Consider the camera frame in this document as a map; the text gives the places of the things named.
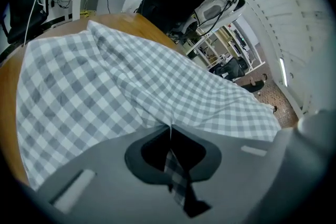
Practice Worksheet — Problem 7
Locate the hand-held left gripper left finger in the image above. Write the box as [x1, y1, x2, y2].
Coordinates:
[35, 124, 190, 224]

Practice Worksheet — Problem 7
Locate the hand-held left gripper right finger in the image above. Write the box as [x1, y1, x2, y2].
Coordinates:
[170, 125, 276, 224]

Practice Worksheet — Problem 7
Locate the grey white checkered pillowcase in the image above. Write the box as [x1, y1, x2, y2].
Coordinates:
[15, 19, 283, 208]

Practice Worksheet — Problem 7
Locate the small black office chair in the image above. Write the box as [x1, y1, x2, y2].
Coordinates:
[212, 57, 249, 81]

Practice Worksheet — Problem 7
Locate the white shelf rack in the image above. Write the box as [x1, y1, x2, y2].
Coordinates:
[185, 25, 266, 73]

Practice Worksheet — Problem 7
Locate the long ceiling light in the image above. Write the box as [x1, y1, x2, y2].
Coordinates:
[279, 57, 289, 87]

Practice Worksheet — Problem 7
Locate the white cable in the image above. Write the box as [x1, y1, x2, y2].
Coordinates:
[23, 0, 39, 47]

